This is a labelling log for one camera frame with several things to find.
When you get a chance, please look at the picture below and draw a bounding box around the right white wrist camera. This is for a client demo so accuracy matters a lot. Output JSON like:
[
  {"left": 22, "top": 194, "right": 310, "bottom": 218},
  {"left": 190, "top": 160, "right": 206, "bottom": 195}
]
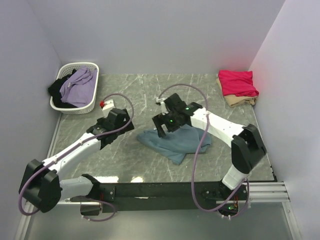
[{"left": 155, "top": 97, "right": 168, "bottom": 115}]

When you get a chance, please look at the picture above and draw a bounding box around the folded tan t shirt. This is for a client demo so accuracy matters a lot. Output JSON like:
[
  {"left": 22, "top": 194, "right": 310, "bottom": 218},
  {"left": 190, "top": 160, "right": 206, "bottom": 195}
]
[{"left": 216, "top": 78, "right": 259, "bottom": 108}]

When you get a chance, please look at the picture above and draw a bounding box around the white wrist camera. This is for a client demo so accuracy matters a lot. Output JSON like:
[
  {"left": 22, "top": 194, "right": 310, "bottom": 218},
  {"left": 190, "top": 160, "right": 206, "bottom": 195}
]
[
  {"left": 155, "top": 97, "right": 168, "bottom": 115},
  {"left": 99, "top": 99, "right": 115, "bottom": 113}
]

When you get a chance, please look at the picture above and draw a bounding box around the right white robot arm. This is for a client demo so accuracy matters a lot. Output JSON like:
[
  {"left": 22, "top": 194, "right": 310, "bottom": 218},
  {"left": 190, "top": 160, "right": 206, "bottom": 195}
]
[{"left": 152, "top": 93, "right": 267, "bottom": 201}]

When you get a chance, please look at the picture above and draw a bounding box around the lilac t shirt in basket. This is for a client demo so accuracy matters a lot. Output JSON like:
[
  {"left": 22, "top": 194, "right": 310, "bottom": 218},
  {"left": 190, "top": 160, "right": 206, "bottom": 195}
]
[{"left": 60, "top": 66, "right": 98, "bottom": 108}]

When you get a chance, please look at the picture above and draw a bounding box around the white plastic laundry basket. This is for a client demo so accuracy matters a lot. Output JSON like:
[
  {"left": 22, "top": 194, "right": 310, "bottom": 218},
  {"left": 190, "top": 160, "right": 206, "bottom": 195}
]
[{"left": 48, "top": 62, "right": 100, "bottom": 115}]

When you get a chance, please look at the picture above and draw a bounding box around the black base beam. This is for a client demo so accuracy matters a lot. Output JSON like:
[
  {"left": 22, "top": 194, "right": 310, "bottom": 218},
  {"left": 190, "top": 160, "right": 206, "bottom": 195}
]
[{"left": 98, "top": 181, "right": 248, "bottom": 211}]

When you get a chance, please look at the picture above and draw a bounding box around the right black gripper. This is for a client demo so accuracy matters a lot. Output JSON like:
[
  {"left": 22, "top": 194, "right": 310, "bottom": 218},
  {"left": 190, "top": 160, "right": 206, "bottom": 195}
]
[{"left": 152, "top": 109, "right": 184, "bottom": 138}]

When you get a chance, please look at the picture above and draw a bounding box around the teal blue t shirt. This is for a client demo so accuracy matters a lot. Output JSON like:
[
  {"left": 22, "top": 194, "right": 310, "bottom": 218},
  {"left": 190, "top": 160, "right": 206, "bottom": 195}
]
[{"left": 136, "top": 124, "right": 204, "bottom": 165}]

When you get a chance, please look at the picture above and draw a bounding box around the black garment in basket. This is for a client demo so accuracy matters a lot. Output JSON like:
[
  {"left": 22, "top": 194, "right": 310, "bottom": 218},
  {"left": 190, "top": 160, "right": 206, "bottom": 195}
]
[{"left": 48, "top": 69, "right": 76, "bottom": 109}]

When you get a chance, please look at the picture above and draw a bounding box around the folded red t shirt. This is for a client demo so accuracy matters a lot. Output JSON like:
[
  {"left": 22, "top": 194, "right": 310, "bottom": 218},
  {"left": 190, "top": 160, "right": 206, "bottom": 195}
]
[{"left": 217, "top": 70, "right": 260, "bottom": 98}]

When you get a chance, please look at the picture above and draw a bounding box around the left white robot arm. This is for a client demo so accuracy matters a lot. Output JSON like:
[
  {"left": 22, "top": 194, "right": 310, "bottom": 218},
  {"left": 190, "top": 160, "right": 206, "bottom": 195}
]
[{"left": 18, "top": 108, "right": 134, "bottom": 214}]

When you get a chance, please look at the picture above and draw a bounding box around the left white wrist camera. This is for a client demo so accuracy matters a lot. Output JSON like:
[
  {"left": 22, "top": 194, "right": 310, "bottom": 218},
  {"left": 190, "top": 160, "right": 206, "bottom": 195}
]
[{"left": 99, "top": 99, "right": 115, "bottom": 113}]

